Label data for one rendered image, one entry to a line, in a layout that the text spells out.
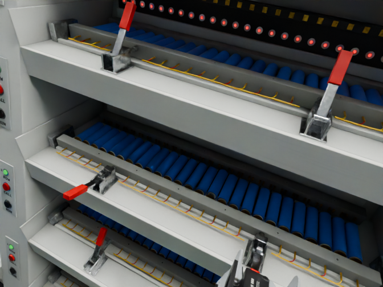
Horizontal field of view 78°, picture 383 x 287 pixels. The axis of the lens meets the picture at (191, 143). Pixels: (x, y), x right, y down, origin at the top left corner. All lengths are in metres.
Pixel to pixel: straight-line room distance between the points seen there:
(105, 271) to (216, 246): 0.27
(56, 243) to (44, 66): 0.37
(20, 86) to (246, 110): 0.36
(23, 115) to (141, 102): 0.23
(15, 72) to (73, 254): 0.37
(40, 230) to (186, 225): 0.37
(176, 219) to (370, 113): 0.29
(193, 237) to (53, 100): 0.35
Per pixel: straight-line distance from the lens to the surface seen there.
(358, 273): 0.42
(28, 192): 0.57
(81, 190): 0.39
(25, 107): 0.49
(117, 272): 0.56
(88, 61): 0.39
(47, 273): 0.78
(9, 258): 0.73
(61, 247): 0.61
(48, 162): 0.51
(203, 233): 0.38
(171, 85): 0.32
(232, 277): 0.19
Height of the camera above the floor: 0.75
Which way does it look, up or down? 22 degrees down
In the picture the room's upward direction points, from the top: 15 degrees clockwise
